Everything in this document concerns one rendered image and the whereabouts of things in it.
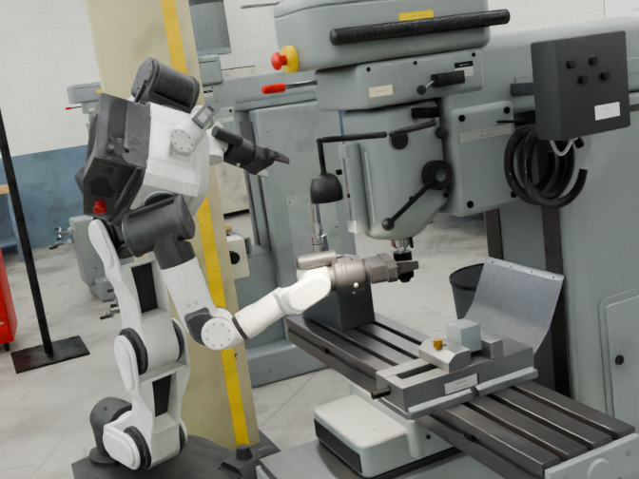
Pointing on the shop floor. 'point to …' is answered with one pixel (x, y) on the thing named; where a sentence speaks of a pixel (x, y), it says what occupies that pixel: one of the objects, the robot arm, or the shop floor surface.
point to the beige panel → (239, 431)
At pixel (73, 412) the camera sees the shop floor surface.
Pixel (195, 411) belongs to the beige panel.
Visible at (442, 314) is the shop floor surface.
